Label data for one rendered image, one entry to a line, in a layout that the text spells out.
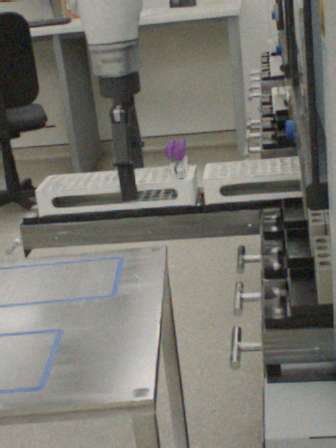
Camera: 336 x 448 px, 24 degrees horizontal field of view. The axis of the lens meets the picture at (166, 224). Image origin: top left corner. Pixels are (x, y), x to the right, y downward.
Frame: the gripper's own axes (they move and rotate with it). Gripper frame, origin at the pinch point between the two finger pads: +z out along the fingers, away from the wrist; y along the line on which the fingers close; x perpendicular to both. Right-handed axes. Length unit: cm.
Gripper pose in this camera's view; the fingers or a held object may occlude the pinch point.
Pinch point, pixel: (133, 180)
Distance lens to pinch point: 149.3
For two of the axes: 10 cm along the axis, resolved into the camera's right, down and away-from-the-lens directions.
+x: 9.9, -0.8, -1.4
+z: 1.2, 9.4, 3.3
